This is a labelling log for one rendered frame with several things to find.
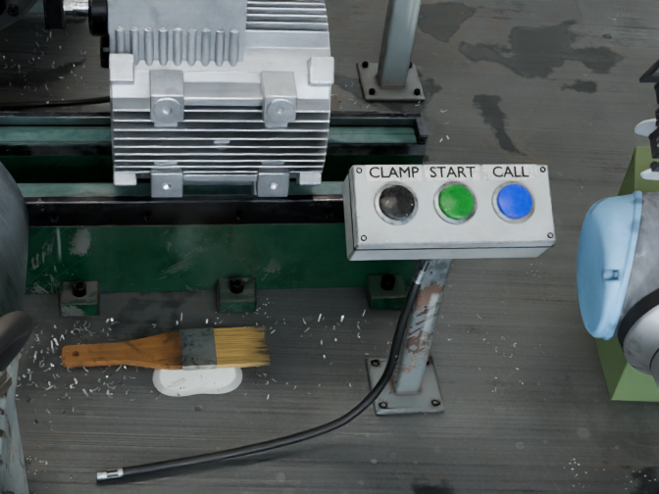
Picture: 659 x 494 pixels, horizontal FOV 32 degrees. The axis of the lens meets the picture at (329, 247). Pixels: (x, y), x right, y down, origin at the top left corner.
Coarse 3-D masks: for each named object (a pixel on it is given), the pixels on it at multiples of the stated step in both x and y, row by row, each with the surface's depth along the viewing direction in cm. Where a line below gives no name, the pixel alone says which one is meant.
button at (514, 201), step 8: (512, 184) 95; (504, 192) 95; (512, 192) 95; (520, 192) 95; (528, 192) 95; (496, 200) 95; (504, 200) 95; (512, 200) 95; (520, 200) 95; (528, 200) 95; (504, 208) 94; (512, 208) 95; (520, 208) 95; (528, 208) 95; (512, 216) 94; (520, 216) 95
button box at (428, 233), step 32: (352, 192) 94; (416, 192) 94; (480, 192) 95; (544, 192) 96; (352, 224) 94; (384, 224) 93; (416, 224) 94; (448, 224) 94; (480, 224) 95; (512, 224) 95; (544, 224) 95; (352, 256) 96; (384, 256) 96; (416, 256) 97; (448, 256) 98; (480, 256) 98; (512, 256) 99
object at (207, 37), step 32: (128, 0) 98; (160, 0) 98; (192, 0) 99; (224, 0) 99; (128, 32) 100; (160, 32) 100; (192, 32) 101; (224, 32) 101; (160, 64) 103; (192, 64) 103
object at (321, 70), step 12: (120, 60) 100; (132, 60) 101; (312, 60) 103; (324, 60) 103; (120, 72) 100; (132, 72) 100; (312, 72) 103; (324, 72) 103; (120, 84) 102; (132, 84) 102; (312, 84) 104; (324, 84) 104; (120, 180) 109; (132, 180) 109; (300, 180) 111; (312, 180) 111
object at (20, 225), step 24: (0, 168) 87; (0, 192) 85; (0, 216) 84; (24, 216) 89; (0, 240) 82; (24, 240) 88; (0, 264) 81; (24, 264) 87; (0, 288) 80; (24, 288) 87; (0, 312) 79
